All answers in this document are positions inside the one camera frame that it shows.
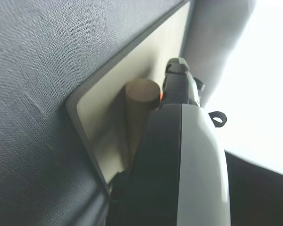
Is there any wooden rolling pin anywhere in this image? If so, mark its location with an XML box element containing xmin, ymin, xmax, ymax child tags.
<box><xmin>125</xmin><ymin>79</ymin><xmax>161</xmax><ymax>170</ymax></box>

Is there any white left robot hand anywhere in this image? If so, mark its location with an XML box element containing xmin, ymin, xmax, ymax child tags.
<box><xmin>108</xmin><ymin>57</ymin><xmax>231</xmax><ymax>226</ymax></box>

